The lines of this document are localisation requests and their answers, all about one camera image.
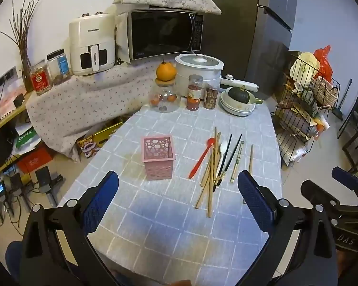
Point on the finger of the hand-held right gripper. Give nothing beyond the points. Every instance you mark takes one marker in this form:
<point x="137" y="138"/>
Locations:
<point x="319" y="193"/>
<point x="347" y="178"/>

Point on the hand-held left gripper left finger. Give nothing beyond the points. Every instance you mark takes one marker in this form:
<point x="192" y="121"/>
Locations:
<point x="106" y="190"/>

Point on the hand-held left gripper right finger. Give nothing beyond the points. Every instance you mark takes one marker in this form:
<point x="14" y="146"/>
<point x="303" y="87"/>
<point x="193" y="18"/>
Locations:
<point x="253" y="196"/>

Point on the plain wooden chopstick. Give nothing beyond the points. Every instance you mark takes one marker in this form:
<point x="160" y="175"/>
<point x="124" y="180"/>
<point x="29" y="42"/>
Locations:
<point x="213" y="166"/>
<point x="207" y="181"/>
<point x="250" y="158"/>
<point x="207" y="166"/>
<point x="218" y="169"/>

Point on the white plastic spoon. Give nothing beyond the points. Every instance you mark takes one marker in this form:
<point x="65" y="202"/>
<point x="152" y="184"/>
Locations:
<point x="223" y="147"/>

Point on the pink perforated plastic basket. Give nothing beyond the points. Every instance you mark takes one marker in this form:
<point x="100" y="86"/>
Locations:
<point x="158" y="161"/>

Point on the printed bamboo chopstick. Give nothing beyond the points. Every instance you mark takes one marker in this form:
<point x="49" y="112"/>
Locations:
<point x="237" y="161"/>

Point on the black chopstick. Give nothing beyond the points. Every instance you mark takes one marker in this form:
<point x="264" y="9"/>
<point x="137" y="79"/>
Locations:
<point x="234" y="152"/>
<point x="226" y="155"/>

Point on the yellow cardboard box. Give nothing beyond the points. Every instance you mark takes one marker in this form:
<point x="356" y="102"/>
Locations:
<point x="104" y="135"/>

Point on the red plastic spoon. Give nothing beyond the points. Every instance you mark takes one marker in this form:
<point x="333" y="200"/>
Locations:
<point x="201" y="161"/>

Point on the red flat box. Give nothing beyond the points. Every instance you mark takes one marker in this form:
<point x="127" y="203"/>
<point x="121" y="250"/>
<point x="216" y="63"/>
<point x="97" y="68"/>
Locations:
<point x="35" y="162"/>

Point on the floral shelf cover cloth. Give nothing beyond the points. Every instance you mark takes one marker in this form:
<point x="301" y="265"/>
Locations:
<point x="86" y="107"/>

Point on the woven basket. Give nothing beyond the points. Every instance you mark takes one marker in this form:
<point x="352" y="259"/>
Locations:
<point x="325" y="91"/>

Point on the cream stacked bowls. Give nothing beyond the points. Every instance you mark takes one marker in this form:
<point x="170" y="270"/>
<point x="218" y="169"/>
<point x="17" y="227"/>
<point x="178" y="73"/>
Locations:
<point x="235" y="107"/>

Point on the green and white bag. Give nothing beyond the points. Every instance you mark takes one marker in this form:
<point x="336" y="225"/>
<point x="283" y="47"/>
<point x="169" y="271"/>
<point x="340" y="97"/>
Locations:
<point x="26" y="141"/>

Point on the dark green pumpkin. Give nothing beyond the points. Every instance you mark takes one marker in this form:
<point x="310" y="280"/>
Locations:
<point x="239" y="93"/>

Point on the jar of brown slices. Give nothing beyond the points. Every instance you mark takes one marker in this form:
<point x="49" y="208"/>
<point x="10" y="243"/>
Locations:
<point x="211" y="96"/>

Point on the glass jar with wooden lid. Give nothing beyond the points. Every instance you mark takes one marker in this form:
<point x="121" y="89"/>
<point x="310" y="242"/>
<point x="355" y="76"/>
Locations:
<point x="164" y="98"/>

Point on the person's leg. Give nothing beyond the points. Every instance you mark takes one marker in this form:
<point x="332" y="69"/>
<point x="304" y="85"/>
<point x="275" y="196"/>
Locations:
<point x="13" y="256"/>

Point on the red-filled spice jar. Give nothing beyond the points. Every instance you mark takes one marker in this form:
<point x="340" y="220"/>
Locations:
<point x="194" y="95"/>

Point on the napa cabbage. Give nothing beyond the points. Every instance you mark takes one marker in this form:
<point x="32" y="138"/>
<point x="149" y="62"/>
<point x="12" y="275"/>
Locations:
<point x="304" y="68"/>

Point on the red plastic bag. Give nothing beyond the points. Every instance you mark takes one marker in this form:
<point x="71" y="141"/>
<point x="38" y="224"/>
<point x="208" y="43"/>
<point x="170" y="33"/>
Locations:
<point x="323" y="62"/>

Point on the clear jar with red label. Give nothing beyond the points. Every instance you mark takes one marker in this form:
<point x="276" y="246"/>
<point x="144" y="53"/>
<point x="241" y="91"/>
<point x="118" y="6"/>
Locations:
<point x="41" y="79"/>

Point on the clear jar with blue label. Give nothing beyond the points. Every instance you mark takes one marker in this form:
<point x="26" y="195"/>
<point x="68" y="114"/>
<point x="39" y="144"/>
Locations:
<point x="59" y="68"/>

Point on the orange fruit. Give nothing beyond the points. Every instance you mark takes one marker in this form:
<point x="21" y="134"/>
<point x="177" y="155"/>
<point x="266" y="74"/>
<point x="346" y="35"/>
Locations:
<point x="166" y="71"/>

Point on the glass vase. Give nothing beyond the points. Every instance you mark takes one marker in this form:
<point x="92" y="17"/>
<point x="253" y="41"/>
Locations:
<point x="26" y="74"/>

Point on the white electric cooking pot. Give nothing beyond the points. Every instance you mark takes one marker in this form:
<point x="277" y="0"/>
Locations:
<point x="197" y="65"/>

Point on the white air fryer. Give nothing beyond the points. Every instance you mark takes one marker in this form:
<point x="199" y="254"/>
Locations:
<point x="91" y="35"/>

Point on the grey refrigerator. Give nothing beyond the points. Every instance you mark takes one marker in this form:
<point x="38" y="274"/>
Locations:
<point x="268" y="41"/>

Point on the black microwave oven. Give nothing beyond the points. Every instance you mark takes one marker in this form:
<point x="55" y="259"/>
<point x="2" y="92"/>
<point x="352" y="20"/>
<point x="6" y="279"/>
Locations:
<point x="164" y="32"/>

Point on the dried twigs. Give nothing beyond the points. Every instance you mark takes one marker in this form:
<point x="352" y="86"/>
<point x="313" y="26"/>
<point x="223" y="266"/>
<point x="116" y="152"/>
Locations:
<point x="21" y="32"/>

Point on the wall power strip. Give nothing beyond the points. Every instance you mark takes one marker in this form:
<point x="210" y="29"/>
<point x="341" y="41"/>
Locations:
<point x="1" y="80"/>

